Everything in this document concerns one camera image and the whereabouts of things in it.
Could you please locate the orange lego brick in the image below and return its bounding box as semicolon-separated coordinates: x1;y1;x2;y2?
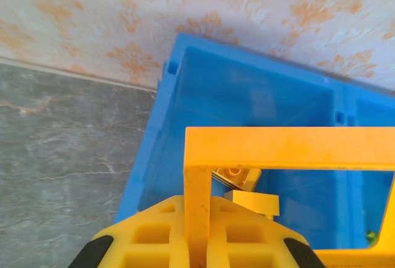
212;164;262;193

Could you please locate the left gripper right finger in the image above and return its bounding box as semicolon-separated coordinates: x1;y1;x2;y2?
206;196;325;268

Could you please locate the green lego brick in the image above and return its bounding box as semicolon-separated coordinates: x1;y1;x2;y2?
365;230;380;246

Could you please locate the blue plastic bin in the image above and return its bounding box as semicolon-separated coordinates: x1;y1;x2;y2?
335;78;395;247
114;32;349;250

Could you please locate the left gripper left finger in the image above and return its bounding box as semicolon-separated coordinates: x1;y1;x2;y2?
67;195;189;268

